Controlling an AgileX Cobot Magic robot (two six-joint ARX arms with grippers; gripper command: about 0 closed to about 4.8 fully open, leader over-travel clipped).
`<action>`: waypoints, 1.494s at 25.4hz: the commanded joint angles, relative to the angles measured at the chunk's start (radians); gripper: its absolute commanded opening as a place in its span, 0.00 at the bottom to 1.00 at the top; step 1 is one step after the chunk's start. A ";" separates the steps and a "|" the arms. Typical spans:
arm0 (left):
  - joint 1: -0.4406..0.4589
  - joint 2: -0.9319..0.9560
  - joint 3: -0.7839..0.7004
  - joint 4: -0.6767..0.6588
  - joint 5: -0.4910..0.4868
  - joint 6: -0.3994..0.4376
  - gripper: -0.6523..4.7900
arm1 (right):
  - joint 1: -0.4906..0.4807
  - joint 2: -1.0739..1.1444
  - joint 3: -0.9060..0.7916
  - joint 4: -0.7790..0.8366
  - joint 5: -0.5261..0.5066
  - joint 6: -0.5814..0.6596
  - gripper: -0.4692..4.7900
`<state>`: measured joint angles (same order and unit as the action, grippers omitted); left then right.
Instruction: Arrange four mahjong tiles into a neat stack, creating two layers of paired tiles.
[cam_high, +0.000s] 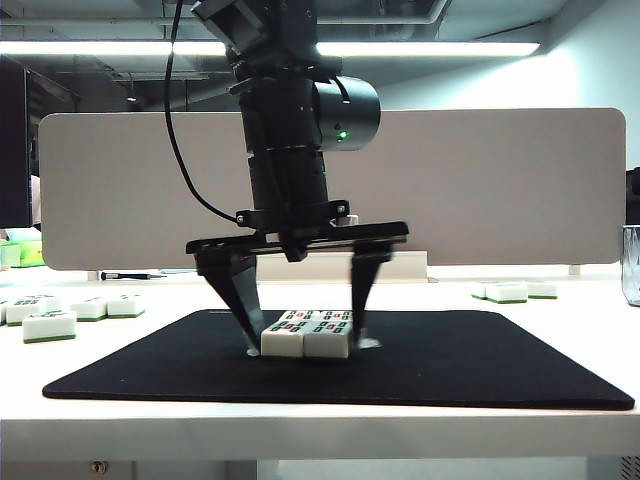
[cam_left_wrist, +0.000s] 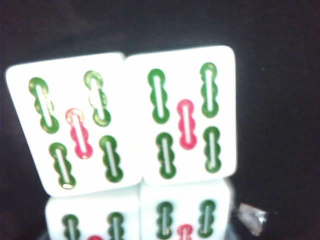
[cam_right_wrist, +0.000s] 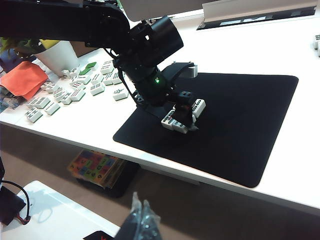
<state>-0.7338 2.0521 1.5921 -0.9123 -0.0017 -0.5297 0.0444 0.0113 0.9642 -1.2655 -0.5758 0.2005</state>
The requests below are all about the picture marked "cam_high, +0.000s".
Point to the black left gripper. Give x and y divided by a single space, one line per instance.
300 235

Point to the white green-backed bamboo mahjong tile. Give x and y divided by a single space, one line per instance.
326 345
282 344
336 315
299 315

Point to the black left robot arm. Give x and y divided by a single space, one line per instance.
285 150

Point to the black rectangular desk mat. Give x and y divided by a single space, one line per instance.
450 365

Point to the black precision screwdriver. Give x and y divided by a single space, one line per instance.
125 275

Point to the beige fabric desk divider panel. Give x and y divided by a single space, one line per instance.
475 185

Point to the white divider foot clamp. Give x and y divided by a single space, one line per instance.
92 275
575 270

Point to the round ceiling spot lamp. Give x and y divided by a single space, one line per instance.
131 98

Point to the metal bolt under table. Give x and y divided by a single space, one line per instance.
98 467

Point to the green box at left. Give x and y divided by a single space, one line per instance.
19 252

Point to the long white ceiling light strip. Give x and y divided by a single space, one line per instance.
100 48

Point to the dark tall partition panel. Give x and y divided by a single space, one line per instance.
12 150

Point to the clear glass container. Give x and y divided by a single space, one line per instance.
631 265

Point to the black office chair back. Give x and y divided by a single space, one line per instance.
634 195

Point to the cream divider mounting bracket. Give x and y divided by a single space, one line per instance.
412 267

